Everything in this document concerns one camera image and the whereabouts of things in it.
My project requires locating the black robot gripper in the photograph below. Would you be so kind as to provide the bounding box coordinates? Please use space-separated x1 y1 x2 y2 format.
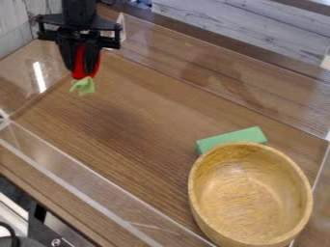
37 0 121 75

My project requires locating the red plush strawberry toy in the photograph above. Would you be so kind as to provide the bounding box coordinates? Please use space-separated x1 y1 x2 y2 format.
70 45 101 96

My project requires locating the green foam block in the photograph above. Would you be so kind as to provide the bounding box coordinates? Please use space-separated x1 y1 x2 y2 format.
197 126 269 154

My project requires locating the wooden oval bowl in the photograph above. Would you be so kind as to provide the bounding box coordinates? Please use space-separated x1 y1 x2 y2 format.
189 141 313 247

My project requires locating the clear acrylic corner bracket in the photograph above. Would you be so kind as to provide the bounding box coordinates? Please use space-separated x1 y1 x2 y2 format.
113 13 128 42

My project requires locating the clear acrylic tray wall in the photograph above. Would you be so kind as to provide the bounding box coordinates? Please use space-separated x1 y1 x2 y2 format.
0 114 216 247

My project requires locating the black metal table frame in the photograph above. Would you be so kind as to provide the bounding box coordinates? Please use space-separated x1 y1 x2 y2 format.
27 204 93 247

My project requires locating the black cable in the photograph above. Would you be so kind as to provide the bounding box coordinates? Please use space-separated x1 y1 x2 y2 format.
0 221 21 247

